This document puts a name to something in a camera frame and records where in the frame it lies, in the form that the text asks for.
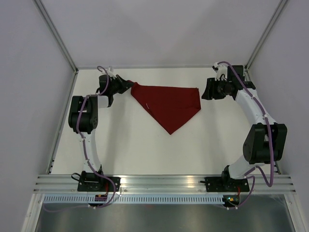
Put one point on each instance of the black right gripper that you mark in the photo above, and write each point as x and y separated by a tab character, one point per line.
211	84

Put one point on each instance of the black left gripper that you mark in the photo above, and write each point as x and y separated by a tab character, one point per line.
125	85

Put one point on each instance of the dark red cloth napkin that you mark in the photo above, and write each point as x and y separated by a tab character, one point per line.
171	107

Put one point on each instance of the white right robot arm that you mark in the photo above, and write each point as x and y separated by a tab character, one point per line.
265	141

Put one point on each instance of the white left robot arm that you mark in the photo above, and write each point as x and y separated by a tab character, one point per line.
83	119

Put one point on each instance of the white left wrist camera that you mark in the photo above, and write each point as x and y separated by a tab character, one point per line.
109	71

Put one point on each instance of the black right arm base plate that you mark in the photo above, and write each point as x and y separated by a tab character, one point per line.
217	184

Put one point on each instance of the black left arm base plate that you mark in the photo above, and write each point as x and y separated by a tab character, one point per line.
99	186

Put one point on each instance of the white slotted cable duct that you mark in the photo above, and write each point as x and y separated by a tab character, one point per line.
136	199

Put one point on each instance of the aluminium right frame post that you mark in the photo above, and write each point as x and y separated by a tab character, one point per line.
266	32

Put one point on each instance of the aluminium frame post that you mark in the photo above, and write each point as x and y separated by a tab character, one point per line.
266	32
55	34

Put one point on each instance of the aluminium left frame post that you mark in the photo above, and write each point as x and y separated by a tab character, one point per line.
55	34

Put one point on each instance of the aluminium front rail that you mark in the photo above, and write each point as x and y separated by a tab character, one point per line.
162	184

